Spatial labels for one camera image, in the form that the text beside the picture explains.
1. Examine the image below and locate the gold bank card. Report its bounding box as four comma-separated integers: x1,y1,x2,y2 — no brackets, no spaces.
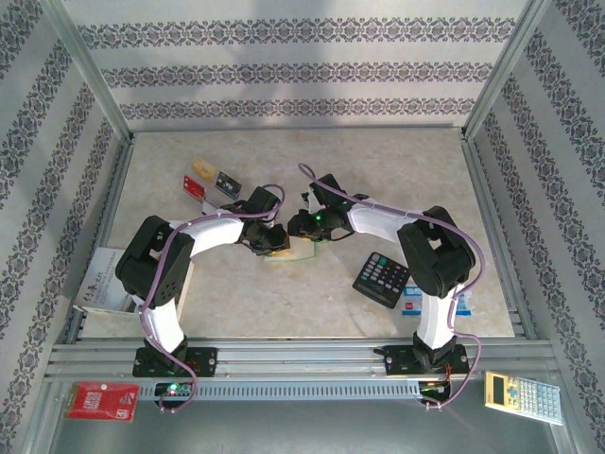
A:
191,157,216,183

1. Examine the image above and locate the aluminium frame post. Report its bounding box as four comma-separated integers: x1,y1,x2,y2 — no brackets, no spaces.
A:
462,0,557,141
40,0,136,143

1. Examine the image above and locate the red bank card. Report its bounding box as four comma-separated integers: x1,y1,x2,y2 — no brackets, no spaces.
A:
182,175,207,202

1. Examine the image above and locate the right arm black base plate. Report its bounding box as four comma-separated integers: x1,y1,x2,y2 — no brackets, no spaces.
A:
385,344,472,377

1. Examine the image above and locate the grey slotted cable duct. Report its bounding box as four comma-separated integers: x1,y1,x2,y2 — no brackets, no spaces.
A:
139,380,426,403

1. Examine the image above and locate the aluminium back rail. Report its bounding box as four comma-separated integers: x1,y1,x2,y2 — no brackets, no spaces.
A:
130,123,467,134

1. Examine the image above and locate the aluminium side rail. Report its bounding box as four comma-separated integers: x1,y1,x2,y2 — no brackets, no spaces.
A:
458,130,540,341
63,134,138,344

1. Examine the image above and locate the green card holder wallet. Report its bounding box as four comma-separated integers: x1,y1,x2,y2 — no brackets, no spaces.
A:
263,235,319,264

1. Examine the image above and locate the yellow grey scientific calculator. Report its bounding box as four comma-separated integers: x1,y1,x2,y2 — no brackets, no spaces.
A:
482,371,564,426

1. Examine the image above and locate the clear acrylic card stand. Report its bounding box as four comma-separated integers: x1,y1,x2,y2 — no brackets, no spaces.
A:
182,157,245,215

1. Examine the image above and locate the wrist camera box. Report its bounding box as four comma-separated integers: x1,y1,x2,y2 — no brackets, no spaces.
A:
244,186,280,217
304,173,354,212

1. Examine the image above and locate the long aluminium mounting rail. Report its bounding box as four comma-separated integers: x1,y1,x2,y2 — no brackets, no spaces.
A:
44,338,557,382

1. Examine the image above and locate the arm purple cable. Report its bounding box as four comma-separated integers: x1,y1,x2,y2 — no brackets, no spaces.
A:
139,183,286,415
297,163,486,410

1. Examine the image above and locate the black desk calculator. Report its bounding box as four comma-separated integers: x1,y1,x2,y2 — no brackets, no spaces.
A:
352,252,411,309

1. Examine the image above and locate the blue white paper box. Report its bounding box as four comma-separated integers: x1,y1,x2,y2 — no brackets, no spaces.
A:
400,285,475,317

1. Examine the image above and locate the black bank card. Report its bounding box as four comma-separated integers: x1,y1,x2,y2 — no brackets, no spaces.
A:
215,171,242,198

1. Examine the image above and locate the red flat packet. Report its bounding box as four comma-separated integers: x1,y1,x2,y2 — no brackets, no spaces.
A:
62,381,142,423

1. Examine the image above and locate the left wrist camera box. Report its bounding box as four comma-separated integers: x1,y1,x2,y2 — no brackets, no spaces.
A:
244,186,280,217

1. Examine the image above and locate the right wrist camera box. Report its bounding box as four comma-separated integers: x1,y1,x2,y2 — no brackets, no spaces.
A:
304,173,354,212

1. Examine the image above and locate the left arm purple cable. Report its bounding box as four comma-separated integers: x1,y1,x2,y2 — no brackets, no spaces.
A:
139,183,286,415

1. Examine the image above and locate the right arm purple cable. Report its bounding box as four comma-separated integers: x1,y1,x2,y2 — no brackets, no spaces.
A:
297,163,486,410

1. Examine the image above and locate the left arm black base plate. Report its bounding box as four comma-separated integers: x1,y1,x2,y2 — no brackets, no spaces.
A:
131,346,218,378

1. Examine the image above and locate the white calligraphy gift box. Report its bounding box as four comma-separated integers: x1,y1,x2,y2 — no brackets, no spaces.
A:
72,245,196,317

